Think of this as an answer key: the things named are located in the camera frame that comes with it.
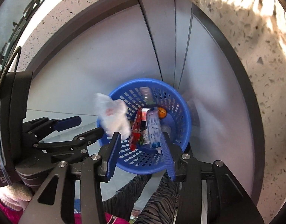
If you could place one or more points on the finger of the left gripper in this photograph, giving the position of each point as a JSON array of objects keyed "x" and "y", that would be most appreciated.
[
  {"x": 90, "y": 136},
  {"x": 46, "y": 125}
]

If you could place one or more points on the white plastic bag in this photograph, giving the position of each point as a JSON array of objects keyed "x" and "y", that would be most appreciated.
[{"x": 112, "y": 115}]

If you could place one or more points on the clear plastic bottle green cap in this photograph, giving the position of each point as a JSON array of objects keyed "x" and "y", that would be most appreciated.
[{"x": 147, "y": 95}]

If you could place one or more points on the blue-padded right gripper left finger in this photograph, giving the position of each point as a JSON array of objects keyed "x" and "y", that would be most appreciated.
[{"x": 97, "y": 168}]

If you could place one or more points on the blue plastic trash basket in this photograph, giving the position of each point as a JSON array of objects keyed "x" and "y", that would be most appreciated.
[{"x": 145, "y": 160}]

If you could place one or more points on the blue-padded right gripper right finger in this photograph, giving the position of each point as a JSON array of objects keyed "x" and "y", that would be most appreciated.
[{"x": 185, "y": 169}]

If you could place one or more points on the red white snack wrapper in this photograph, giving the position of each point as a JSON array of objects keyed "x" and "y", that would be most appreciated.
[{"x": 139, "y": 134}]

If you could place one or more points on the white toothpaste tube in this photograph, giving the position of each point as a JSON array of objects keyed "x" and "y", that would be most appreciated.
[{"x": 154, "y": 128}]

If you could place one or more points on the small orange ball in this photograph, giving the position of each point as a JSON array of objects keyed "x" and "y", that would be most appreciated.
[{"x": 162, "y": 113}]

